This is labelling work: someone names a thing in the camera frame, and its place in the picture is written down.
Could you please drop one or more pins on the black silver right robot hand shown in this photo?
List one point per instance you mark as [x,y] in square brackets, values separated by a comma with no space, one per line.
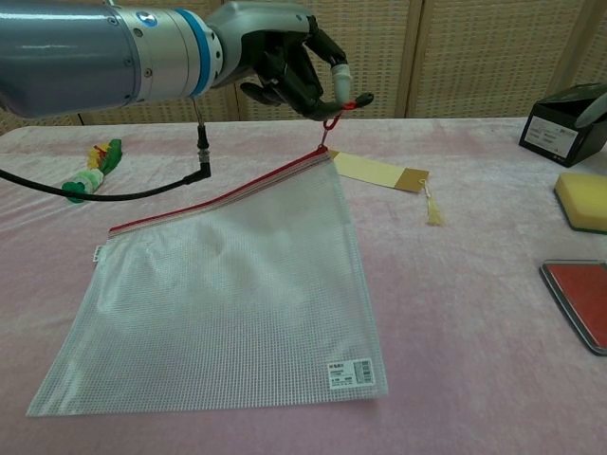
[593,111]

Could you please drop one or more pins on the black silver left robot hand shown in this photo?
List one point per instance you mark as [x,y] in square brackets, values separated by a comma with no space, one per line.
[289,66]

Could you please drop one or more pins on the clear mesh zipper pouch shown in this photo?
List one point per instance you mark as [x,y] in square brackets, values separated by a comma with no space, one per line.
[227,294]

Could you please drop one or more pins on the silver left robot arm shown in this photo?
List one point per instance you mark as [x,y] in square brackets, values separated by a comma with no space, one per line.
[95,52]

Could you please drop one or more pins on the black cardboard box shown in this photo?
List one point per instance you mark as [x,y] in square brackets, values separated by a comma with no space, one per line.
[550,135]

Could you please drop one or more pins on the yellow sponge green base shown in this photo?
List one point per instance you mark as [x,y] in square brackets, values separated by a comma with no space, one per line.
[585,194]

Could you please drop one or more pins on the woven wooden folding screen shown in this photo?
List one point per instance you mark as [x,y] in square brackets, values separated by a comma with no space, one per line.
[474,57]

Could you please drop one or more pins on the brown cream tasselled bookmark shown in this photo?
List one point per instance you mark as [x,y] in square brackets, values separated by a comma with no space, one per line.
[374,170]

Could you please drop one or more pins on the red ink pad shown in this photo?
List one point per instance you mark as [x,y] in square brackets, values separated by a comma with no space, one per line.
[583,298]

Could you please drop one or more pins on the green yellow plastic toy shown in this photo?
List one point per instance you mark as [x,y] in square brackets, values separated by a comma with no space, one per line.
[110,158]

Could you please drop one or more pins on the pink velvet tablecloth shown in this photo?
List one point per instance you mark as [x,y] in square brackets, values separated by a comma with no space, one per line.
[465,355]

